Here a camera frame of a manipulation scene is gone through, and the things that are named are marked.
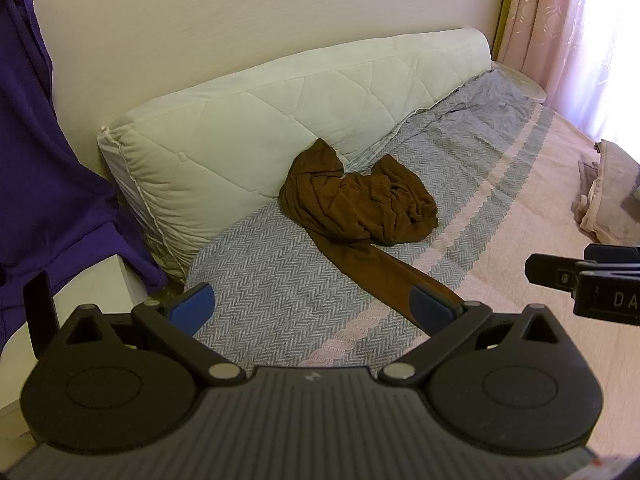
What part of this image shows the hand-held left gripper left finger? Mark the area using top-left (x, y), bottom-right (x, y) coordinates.
top-left (60, 282), bottom-right (248, 388)

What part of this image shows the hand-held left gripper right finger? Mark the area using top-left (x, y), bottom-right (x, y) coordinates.
top-left (377, 282), bottom-right (566, 391)

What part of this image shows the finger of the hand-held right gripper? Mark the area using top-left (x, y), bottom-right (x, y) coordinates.
top-left (584, 243), bottom-right (640, 264)
top-left (525, 253), bottom-right (640, 292)

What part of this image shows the brown long-sleeve sweater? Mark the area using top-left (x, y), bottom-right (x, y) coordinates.
top-left (278, 138), bottom-right (463, 336)

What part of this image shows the beige folded blanket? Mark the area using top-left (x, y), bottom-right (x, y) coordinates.
top-left (572, 139), bottom-right (640, 247)

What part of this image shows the white bedside table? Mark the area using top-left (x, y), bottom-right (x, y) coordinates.
top-left (0, 255), bottom-right (151, 441)

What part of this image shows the grey pink herringbone bed blanket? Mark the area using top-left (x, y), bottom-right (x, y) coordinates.
top-left (182, 67), bottom-right (640, 372)

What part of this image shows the black flat bar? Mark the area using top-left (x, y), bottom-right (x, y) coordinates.
top-left (24, 270), bottom-right (52, 361)

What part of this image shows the white quilted bolster pillow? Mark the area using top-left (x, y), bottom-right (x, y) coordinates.
top-left (97, 27), bottom-right (493, 281)

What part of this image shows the white round cushion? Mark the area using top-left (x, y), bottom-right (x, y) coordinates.
top-left (492, 61), bottom-right (548, 104)

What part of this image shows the purple hanging garment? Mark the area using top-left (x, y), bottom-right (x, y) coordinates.
top-left (0, 0), bottom-right (168, 313)

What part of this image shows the pink sheer curtain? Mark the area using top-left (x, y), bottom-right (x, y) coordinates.
top-left (492, 0), bottom-right (640, 142)

